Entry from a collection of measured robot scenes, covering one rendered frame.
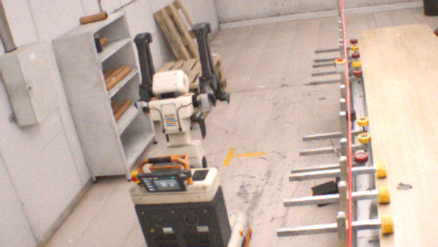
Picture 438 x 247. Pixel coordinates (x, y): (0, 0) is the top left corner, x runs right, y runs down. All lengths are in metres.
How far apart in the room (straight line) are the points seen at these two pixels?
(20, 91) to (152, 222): 1.62
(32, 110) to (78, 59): 0.91
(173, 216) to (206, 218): 0.22
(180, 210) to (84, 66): 2.16
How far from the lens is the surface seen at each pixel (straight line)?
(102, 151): 5.32
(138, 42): 3.63
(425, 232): 2.35
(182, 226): 3.38
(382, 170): 2.73
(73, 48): 5.04
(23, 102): 4.38
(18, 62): 4.28
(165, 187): 3.22
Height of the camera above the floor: 2.28
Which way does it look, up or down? 21 degrees down
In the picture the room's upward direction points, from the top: 12 degrees counter-clockwise
